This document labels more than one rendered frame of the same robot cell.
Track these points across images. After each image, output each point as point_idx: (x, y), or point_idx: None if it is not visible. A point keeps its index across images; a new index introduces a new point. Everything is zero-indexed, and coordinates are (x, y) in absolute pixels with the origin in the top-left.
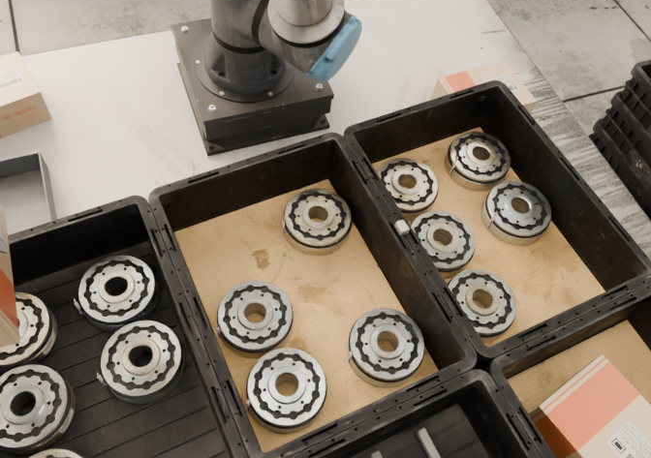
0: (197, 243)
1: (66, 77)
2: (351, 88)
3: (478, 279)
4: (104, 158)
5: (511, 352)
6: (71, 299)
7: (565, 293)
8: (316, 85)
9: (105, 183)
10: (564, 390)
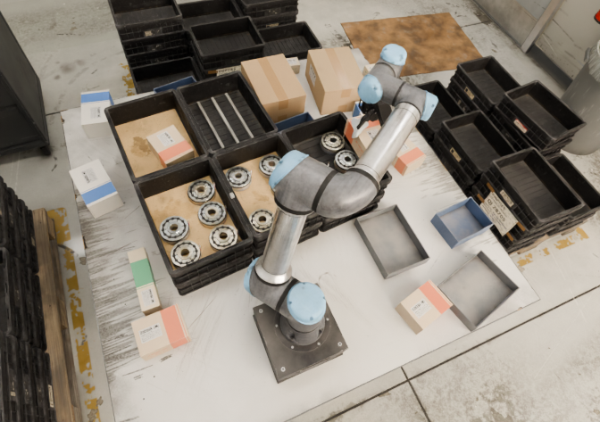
0: None
1: (398, 338)
2: (238, 348)
3: (200, 197)
4: (362, 286)
5: (200, 158)
6: None
7: (163, 201)
8: (262, 312)
9: (357, 273)
10: (183, 153)
